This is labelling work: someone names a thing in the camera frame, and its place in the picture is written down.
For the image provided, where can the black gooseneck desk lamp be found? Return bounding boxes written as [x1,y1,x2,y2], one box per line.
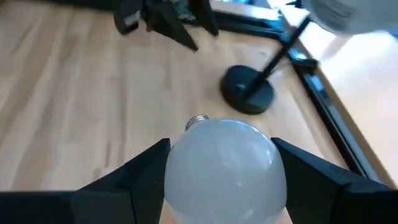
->
[220,0,398,115]

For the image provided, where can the light wood office table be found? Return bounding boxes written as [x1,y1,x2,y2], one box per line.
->
[267,0,398,187]

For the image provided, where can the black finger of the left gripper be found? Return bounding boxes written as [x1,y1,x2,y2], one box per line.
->
[145,0,200,52]
[190,0,219,37]

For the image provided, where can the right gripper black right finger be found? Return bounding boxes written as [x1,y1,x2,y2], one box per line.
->
[271,138,398,224]

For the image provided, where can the white frosted lightbulb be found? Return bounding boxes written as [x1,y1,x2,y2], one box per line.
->
[164,114,289,224]

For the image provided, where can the black aluminium frame rail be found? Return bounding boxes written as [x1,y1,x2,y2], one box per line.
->
[214,11,285,40]
[279,30,382,184]

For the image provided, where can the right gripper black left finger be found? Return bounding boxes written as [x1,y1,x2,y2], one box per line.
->
[0,138,172,224]

